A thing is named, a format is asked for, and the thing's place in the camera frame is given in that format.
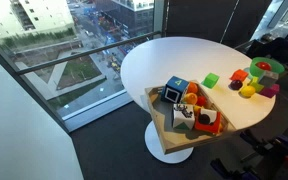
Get green plastic bowl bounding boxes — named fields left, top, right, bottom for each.
left=249, top=56, right=286, bottom=78

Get yellow toy lemon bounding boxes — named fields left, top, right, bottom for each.
left=239, top=85, right=257, bottom=98

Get black chair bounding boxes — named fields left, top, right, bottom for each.
left=245, top=23, right=288, bottom=73

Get white zebra soft cube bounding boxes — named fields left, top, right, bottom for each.
left=172, top=103, right=196, bottom=131

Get yellow orange toy peach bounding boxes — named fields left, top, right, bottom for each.
left=181, top=92, right=199, bottom=106

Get purple black clamp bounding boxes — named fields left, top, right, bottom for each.
left=210, top=158, right=262, bottom=180

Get red toy tomato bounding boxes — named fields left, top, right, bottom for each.
left=196, top=95, right=208, bottom=108

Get wooden tray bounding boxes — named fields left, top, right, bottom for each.
left=144, top=79, right=237, bottom=155

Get magenta block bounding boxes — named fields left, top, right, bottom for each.
left=258, top=83, right=281, bottom=99

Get black clamp orange tips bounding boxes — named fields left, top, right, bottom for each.
left=239, top=128, right=288, bottom=168

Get grey block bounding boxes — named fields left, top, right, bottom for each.
left=257, top=70, right=280, bottom=89

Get orange toy fruit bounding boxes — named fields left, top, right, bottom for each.
left=187, top=81, right=199, bottom=95

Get small yellow toy fruit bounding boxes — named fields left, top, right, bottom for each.
left=193, top=104, right=202, bottom=116

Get blue black soft cube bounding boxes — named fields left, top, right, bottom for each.
left=160, top=75, right=190, bottom=104

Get purple toy plum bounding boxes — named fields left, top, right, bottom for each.
left=229, top=79, right=244, bottom=91

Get orange block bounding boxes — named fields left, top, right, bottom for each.
left=229, top=68, right=249, bottom=83

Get yellow green block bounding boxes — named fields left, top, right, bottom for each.
left=247, top=76, right=265, bottom=93

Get red soft toy cube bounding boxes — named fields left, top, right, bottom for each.
left=193, top=108, right=222, bottom=135

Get white table pedestal base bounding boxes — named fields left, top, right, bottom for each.
left=144, top=120, right=195, bottom=165

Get red toy apple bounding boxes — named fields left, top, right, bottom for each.
left=255, top=61, right=272, bottom=72

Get dark window handrail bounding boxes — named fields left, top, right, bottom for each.
left=16, top=30, right=163, bottom=76

